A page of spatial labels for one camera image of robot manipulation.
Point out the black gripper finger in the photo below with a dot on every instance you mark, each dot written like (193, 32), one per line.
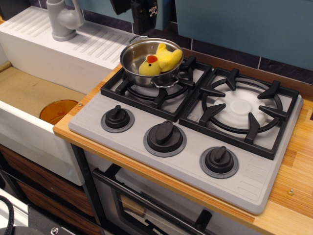
(144, 15)
(120, 6)

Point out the yellow stuffed duck toy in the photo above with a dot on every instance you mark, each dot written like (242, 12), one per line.
(163, 61)

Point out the stainless steel pan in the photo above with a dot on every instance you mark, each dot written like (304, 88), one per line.
(133, 55)

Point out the grey toy faucet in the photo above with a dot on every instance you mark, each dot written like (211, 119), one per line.
(64, 22)

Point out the white left burner cap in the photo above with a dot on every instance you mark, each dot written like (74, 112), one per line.
(154, 91)

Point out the white burner cap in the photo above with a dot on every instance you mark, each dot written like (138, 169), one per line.
(154, 91)
(238, 105)

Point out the left black burner grate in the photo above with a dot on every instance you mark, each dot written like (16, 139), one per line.
(181, 76)

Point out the black burner grate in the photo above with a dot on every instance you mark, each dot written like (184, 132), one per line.
(181, 76)
(269, 141)

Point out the white toy sink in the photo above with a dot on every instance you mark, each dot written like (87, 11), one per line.
(36, 70)

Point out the left black stove knob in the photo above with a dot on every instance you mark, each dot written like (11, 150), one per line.
(117, 120)

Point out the black stove knob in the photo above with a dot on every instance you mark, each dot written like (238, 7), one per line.
(117, 120)
(219, 162)
(165, 140)

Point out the orange plastic sink drain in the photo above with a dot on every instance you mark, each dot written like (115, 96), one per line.
(55, 111)

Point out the middle black stove knob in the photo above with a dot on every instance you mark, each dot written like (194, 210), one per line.
(165, 140)

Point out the white right burner cap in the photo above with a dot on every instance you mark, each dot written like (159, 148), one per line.
(238, 105)

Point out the right black burner grate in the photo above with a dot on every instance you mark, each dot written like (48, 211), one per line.
(269, 141)

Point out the right black stove knob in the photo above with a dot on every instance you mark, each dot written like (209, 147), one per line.
(219, 162)

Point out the grey toy stove top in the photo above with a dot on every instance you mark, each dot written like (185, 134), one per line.
(248, 189)

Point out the oven door with window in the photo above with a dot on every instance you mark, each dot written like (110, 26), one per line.
(138, 220)

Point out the upper wooden drawer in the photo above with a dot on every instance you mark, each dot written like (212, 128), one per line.
(47, 179)

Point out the wooden drawer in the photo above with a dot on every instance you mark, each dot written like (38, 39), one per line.
(64, 201)
(47, 179)

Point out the lower wooden drawer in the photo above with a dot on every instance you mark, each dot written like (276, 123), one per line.
(64, 201)

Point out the black oven door handle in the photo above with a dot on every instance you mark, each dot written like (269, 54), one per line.
(108, 178)

